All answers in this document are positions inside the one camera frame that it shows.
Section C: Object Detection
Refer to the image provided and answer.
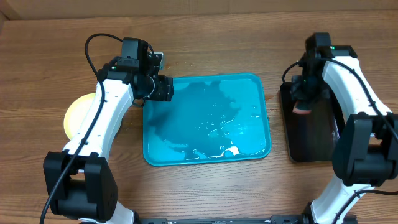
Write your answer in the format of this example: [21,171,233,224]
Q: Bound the orange and dark green sponge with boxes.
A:
[292,100,312,115]

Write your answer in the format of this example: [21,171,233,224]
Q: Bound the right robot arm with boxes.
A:
[280,32,397,223]

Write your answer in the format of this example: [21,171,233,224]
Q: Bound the black rectangular tray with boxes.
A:
[280,83,345,162]

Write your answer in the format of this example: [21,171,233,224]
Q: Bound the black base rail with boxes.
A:
[134,215,313,224]

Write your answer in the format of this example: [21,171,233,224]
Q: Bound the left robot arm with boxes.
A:
[40,37,174,223]

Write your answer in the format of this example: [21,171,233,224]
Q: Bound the teal plastic tray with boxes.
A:
[143,73,272,166]

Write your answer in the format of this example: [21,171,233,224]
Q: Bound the yellow-green plate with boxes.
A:
[63,93,95,140]

